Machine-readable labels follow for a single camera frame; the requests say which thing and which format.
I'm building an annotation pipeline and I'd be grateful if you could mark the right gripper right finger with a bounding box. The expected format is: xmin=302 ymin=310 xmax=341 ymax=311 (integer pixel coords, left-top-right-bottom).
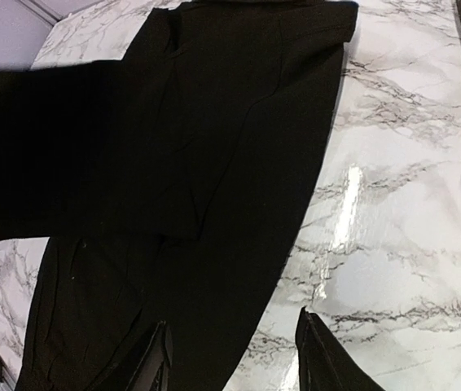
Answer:
xmin=295 ymin=308 xmax=383 ymax=391

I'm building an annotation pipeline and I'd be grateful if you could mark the black long sleeve shirt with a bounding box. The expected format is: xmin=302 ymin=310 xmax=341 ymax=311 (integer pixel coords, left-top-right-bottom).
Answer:
xmin=0 ymin=1 xmax=358 ymax=390

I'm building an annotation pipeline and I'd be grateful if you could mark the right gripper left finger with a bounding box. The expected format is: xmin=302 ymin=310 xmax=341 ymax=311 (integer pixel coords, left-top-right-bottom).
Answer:
xmin=121 ymin=322 xmax=173 ymax=391

